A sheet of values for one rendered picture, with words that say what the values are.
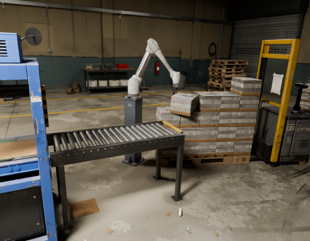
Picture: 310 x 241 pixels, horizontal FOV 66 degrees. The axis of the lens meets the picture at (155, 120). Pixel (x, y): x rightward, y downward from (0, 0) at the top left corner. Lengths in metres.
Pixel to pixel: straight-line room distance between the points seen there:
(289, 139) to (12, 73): 3.61
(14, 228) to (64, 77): 7.56
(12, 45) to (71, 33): 7.51
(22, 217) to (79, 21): 7.97
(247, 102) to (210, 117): 0.58
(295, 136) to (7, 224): 3.72
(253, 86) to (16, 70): 2.96
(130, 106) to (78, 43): 6.35
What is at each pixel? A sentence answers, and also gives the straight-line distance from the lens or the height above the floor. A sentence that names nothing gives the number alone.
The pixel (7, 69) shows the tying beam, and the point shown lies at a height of 1.52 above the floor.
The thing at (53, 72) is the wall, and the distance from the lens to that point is 9.43.
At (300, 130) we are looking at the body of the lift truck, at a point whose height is 0.58.
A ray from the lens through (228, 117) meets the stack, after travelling 3.65.
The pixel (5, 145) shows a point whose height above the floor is 0.80.
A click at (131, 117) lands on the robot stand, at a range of 3.42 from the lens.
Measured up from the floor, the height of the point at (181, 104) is 0.96.
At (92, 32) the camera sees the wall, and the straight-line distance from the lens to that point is 9.59.
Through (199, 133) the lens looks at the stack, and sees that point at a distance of 3.54.
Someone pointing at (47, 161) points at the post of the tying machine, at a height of 0.84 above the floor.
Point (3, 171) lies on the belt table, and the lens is 2.21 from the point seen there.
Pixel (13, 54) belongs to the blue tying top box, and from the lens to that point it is 2.00.
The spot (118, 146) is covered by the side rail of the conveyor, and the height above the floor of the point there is 0.78.
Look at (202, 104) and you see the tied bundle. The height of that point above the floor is 0.94.
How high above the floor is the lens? 1.68
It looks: 17 degrees down
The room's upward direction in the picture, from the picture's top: 2 degrees clockwise
